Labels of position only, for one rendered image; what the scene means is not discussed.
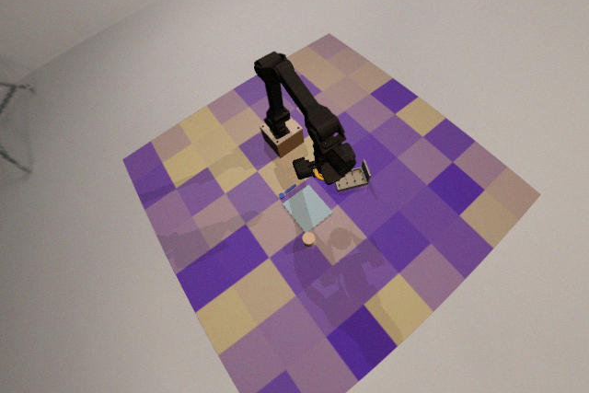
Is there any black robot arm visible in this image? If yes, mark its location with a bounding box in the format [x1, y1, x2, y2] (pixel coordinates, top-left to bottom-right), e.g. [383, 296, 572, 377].
[254, 52, 356, 185]

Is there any tan cylinder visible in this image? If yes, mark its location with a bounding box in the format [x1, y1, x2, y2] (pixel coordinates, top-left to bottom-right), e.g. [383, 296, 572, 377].
[303, 232, 316, 247]

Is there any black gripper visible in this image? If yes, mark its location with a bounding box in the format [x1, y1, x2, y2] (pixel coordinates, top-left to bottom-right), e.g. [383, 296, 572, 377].
[293, 143, 356, 179]

